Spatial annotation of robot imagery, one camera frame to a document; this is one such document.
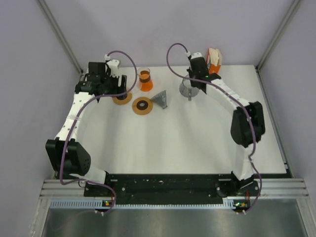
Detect grey glass server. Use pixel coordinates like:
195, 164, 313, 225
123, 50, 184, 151
179, 79, 199, 101

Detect wooden ring with hole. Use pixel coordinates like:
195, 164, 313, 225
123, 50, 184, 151
132, 97, 154, 116

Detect grey ribbed glass dripper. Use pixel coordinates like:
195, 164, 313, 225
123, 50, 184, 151
150, 90, 168, 109

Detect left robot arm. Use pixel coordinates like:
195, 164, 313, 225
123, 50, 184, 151
45, 59, 127, 196

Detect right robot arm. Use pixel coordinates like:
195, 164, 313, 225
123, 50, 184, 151
187, 52, 265, 196

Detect orange filter box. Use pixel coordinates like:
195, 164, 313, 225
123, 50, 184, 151
206, 50, 223, 74

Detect paper coffee filters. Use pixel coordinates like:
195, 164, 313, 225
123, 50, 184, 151
208, 48, 220, 66

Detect orange glass beaker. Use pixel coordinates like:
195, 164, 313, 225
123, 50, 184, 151
138, 67, 153, 92

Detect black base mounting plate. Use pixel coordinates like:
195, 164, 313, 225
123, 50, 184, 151
84, 173, 259, 205

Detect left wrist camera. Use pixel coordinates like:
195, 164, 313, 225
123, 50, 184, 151
104, 54, 120, 77

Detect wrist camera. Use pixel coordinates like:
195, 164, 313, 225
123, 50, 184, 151
186, 51, 203, 60
104, 54, 120, 77

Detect wooden ring left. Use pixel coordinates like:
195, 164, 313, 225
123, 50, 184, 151
112, 93, 133, 106

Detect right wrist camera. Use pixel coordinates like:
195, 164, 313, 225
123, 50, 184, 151
186, 51, 203, 60

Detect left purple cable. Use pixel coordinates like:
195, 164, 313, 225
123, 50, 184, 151
59, 50, 138, 217

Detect purple cable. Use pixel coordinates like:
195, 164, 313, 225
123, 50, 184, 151
166, 43, 263, 215
59, 50, 138, 217

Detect left aluminium corner post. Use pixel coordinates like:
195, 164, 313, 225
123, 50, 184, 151
36, 0, 83, 75

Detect aluminium corner post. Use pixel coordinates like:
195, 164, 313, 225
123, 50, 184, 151
255, 0, 302, 73
36, 0, 83, 75

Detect right aluminium corner post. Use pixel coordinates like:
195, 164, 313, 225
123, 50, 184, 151
255, 0, 302, 73

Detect slotted cable duct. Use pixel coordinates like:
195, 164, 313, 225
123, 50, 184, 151
50, 199, 249, 210

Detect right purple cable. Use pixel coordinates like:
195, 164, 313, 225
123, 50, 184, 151
166, 43, 263, 215

